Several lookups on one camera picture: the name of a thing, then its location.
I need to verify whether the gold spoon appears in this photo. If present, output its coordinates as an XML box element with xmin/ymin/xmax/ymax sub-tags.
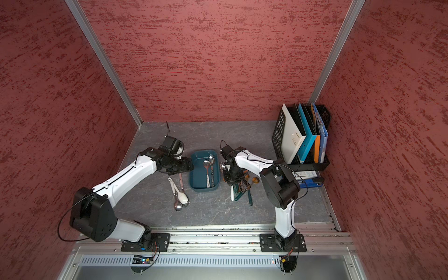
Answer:
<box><xmin>245</xmin><ymin>174</ymin><xmax>260</xmax><ymax>186</ymax></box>

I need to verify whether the teal folder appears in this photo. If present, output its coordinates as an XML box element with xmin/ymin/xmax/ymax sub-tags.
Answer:
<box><xmin>297</xmin><ymin>103</ymin><xmax>317</xmax><ymax>164</ymax></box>

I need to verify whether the patterned handle steel spoon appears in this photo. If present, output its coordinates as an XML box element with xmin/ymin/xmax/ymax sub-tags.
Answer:
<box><xmin>208</xmin><ymin>154</ymin><xmax>215</xmax><ymax>187</ymax></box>

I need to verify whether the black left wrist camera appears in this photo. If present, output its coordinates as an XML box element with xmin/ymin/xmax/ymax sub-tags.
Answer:
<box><xmin>159</xmin><ymin>135</ymin><xmax>184</xmax><ymax>158</ymax></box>

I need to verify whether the blue stapler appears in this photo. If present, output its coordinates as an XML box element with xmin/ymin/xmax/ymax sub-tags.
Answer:
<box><xmin>297</xmin><ymin>177</ymin><xmax>324</xmax><ymax>189</ymax></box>

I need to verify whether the blue folder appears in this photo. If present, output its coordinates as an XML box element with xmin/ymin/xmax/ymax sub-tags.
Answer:
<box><xmin>311</xmin><ymin>103</ymin><xmax>329</xmax><ymax>163</ymax></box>

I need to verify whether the aluminium corner post right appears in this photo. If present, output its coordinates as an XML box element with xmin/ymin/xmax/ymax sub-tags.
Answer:
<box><xmin>308</xmin><ymin>0</ymin><xmax>365</xmax><ymax>104</ymax></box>

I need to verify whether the aluminium corner post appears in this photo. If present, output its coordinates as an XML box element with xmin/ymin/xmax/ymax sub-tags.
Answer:
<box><xmin>308</xmin><ymin>0</ymin><xmax>365</xmax><ymax>104</ymax></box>
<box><xmin>65</xmin><ymin>0</ymin><xmax>143</xmax><ymax>129</ymax></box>

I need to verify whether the white folder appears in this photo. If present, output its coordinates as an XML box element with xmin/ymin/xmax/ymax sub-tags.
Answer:
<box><xmin>281</xmin><ymin>104</ymin><xmax>306</xmax><ymax>164</ymax></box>

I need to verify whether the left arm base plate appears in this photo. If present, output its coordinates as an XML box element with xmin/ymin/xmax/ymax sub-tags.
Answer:
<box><xmin>121</xmin><ymin>233</ymin><xmax>171</xmax><ymax>254</ymax></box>

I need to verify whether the aluminium rail frame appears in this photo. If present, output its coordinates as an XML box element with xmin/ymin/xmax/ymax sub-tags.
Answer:
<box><xmin>59</xmin><ymin>222</ymin><xmax>367</xmax><ymax>280</ymax></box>

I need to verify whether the pink handled spoon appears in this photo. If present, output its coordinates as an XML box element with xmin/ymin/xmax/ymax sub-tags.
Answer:
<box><xmin>178</xmin><ymin>173</ymin><xmax>190</xmax><ymax>207</ymax></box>

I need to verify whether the orange folder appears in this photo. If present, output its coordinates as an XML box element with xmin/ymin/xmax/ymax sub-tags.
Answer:
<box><xmin>313</xmin><ymin>113</ymin><xmax>320</xmax><ymax>163</ymax></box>

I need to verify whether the white handle steel spoon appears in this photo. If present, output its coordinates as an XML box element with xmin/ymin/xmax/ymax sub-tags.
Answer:
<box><xmin>203</xmin><ymin>159</ymin><xmax>211</xmax><ymax>189</ymax></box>

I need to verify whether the white blue small box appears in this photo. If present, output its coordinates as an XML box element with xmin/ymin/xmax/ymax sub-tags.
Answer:
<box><xmin>294</xmin><ymin>170</ymin><xmax>319</xmax><ymax>180</ymax></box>

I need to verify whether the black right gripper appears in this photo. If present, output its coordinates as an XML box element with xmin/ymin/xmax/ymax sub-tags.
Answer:
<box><xmin>223</xmin><ymin>166</ymin><xmax>246</xmax><ymax>186</ymax></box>

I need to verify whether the teal plastic storage box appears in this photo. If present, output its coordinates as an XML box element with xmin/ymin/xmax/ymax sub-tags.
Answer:
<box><xmin>189</xmin><ymin>149</ymin><xmax>221</xmax><ymax>193</ymax></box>

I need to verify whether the black mesh file rack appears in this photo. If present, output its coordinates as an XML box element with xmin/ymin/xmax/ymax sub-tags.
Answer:
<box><xmin>272</xmin><ymin>103</ymin><xmax>331</xmax><ymax>172</ymax></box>

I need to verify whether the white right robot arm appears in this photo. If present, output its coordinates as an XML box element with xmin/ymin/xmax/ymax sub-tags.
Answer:
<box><xmin>220</xmin><ymin>145</ymin><xmax>301</xmax><ymax>251</ymax></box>

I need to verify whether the white handled steel spoon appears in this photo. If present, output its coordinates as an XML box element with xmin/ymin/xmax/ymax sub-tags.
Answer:
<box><xmin>169</xmin><ymin>178</ymin><xmax>183</xmax><ymax>212</ymax></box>

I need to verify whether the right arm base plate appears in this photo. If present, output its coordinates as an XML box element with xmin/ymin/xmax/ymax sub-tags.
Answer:
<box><xmin>259</xmin><ymin>233</ymin><xmax>307</xmax><ymax>253</ymax></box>

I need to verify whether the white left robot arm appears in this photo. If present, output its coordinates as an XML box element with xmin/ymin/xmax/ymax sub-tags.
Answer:
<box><xmin>69</xmin><ymin>147</ymin><xmax>194</xmax><ymax>244</ymax></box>

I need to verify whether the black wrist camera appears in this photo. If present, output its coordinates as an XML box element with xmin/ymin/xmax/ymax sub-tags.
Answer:
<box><xmin>220</xmin><ymin>145</ymin><xmax>235</xmax><ymax>162</ymax></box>
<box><xmin>159</xmin><ymin>135</ymin><xmax>184</xmax><ymax>158</ymax></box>

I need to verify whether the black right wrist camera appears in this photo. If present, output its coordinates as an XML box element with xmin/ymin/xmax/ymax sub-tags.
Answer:
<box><xmin>220</xmin><ymin>145</ymin><xmax>235</xmax><ymax>162</ymax></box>

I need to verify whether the aluminium corner post left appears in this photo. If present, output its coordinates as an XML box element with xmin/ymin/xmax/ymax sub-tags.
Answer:
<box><xmin>65</xmin><ymin>0</ymin><xmax>143</xmax><ymax>129</ymax></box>

